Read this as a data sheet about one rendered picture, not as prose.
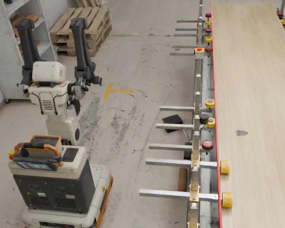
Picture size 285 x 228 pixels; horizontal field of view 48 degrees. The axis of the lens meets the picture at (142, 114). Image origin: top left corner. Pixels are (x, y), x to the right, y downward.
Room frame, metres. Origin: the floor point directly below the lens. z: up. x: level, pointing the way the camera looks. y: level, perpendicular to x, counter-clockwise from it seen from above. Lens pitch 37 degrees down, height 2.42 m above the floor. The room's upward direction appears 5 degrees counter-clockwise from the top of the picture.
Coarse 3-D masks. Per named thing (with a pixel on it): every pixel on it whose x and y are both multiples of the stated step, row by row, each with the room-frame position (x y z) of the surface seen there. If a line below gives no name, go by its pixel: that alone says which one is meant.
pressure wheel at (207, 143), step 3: (204, 141) 1.64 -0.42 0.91; (207, 141) 1.64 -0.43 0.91; (210, 141) 1.63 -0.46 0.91; (204, 144) 1.60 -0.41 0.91; (207, 144) 1.61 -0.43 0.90; (210, 144) 1.60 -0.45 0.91; (213, 144) 1.60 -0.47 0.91; (204, 147) 1.59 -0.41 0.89; (207, 147) 1.58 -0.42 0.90; (210, 147) 1.58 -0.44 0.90; (207, 153) 1.61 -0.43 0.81
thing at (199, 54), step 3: (195, 48) 2.45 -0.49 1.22; (195, 51) 2.40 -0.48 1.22; (198, 51) 2.39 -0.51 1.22; (201, 51) 2.39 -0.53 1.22; (195, 54) 2.39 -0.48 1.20; (198, 54) 2.38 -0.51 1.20; (201, 54) 2.38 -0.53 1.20; (195, 57) 2.39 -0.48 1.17; (198, 57) 2.38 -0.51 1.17; (201, 57) 2.38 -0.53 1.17
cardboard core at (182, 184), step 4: (180, 168) 2.18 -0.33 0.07; (184, 168) 2.17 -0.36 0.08; (180, 172) 2.12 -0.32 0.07; (184, 172) 2.11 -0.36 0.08; (180, 176) 2.07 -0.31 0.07; (184, 176) 2.06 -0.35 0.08; (180, 180) 2.02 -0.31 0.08; (184, 180) 2.01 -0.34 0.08; (180, 184) 1.97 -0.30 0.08; (184, 184) 1.97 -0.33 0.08; (180, 188) 1.93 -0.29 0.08; (184, 188) 1.93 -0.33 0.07
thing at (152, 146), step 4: (152, 144) 1.70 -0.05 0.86; (156, 144) 1.70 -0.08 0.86; (160, 144) 1.69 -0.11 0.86; (164, 144) 1.69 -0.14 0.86; (168, 144) 1.69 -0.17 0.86; (172, 144) 1.68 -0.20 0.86; (152, 148) 1.68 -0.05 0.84; (156, 148) 1.68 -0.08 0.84; (160, 148) 1.67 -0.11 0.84; (164, 148) 1.67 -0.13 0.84; (168, 148) 1.66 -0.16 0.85; (172, 148) 1.65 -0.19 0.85; (176, 148) 1.65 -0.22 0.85; (180, 148) 1.64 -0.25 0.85; (184, 148) 1.64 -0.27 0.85; (188, 148) 1.63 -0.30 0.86; (200, 148) 1.62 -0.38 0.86
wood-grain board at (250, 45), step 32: (224, 32) 3.45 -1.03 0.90; (256, 32) 3.38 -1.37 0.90; (224, 64) 2.70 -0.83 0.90; (256, 64) 2.65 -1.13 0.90; (224, 96) 2.17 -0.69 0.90; (256, 96) 2.13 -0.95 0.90; (224, 128) 1.76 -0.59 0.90; (256, 128) 1.73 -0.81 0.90; (224, 160) 1.45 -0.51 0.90; (256, 160) 1.42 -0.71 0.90; (256, 192) 1.17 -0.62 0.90; (224, 224) 0.98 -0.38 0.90; (256, 224) 0.96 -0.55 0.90
